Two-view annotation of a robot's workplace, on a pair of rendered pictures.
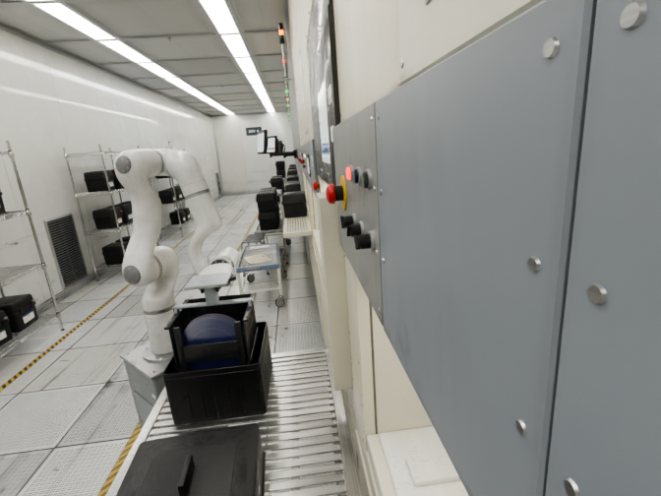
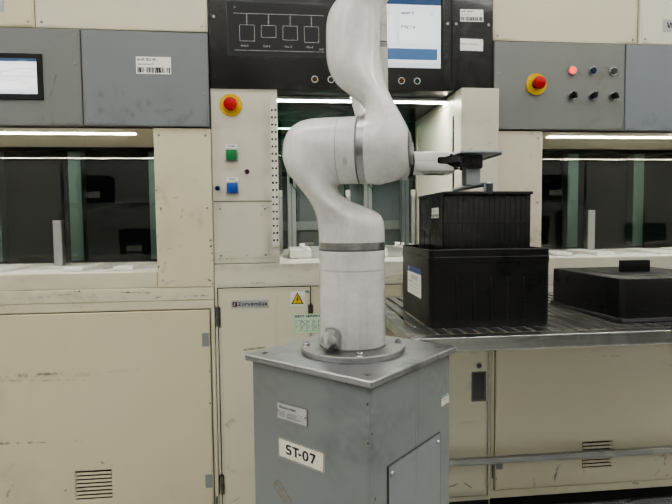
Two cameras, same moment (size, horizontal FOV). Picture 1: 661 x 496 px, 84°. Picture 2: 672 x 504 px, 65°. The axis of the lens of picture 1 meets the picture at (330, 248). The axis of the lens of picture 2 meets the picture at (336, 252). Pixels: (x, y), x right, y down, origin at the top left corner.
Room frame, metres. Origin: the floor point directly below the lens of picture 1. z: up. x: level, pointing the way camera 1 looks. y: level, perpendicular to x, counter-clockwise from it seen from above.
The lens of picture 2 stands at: (1.41, 1.67, 1.00)
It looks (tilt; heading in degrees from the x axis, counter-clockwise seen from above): 3 degrees down; 268
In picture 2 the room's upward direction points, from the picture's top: 1 degrees counter-clockwise
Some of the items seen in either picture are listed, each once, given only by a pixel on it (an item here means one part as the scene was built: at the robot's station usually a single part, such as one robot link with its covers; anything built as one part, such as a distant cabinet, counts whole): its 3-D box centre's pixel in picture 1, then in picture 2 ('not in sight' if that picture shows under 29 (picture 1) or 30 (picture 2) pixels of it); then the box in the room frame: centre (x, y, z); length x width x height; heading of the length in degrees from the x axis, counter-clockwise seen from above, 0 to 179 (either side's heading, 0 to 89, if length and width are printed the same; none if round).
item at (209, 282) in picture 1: (216, 326); (470, 218); (1.05, 0.37, 1.00); 0.24 x 0.20 x 0.32; 94
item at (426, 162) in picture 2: (217, 274); (427, 162); (1.16, 0.38, 1.14); 0.11 x 0.10 x 0.07; 4
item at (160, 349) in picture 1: (163, 329); (352, 300); (1.36, 0.70, 0.85); 0.19 x 0.19 x 0.18
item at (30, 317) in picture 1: (11, 313); not in sight; (3.00, 2.84, 0.31); 0.30 x 0.28 x 0.26; 9
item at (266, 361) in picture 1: (224, 368); (469, 281); (1.05, 0.37, 0.85); 0.28 x 0.28 x 0.17; 4
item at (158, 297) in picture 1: (158, 277); (333, 184); (1.39, 0.69, 1.07); 0.19 x 0.12 x 0.24; 168
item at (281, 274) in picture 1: (263, 273); not in sight; (3.83, 0.76, 0.24); 0.97 x 0.52 x 0.48; 7
